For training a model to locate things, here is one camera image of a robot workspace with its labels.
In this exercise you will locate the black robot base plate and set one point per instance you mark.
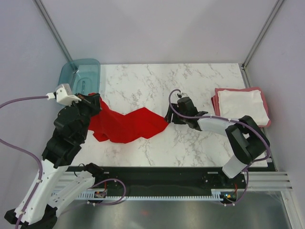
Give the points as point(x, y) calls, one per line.
point(169, 180)

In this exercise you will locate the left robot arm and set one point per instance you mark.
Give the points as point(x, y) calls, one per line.
point(39, 210)

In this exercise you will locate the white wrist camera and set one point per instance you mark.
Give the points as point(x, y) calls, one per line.
point(63, 95)
point(181, 95)

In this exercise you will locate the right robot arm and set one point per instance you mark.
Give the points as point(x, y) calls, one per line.
point(246, 139)

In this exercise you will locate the aluminium frame rail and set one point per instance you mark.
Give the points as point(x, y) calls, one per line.
point(258, 181)

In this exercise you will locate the aluminium corner post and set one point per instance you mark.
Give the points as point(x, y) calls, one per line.
point(262, 33)
point(49, 22)

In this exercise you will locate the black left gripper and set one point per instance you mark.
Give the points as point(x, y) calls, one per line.
point(91, 101)

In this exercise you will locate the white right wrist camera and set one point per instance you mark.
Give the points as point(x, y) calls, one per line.
point(181, 95)

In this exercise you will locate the right aluminium corner post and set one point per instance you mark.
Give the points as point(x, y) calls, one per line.
point(262, 33)

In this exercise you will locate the white slotted cable duct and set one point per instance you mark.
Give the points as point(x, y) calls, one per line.
point(92, 195)

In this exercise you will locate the white folded t shirt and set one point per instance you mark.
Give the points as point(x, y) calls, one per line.
point(243, 107)

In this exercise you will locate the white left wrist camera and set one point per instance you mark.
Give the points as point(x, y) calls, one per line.
point(63, 95)

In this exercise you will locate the red t shirt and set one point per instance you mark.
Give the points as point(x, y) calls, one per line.
point(125, 128)

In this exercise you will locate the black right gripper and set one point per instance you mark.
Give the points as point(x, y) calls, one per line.
point(168, 118)

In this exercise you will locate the pink folded t shirt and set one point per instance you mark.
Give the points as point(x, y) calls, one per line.
point(265, 102)

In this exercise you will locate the teal transparent plastic bin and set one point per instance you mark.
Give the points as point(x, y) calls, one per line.
point(82, 75)

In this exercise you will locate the left aluminium corner post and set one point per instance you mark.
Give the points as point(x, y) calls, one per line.
point(49, 22)

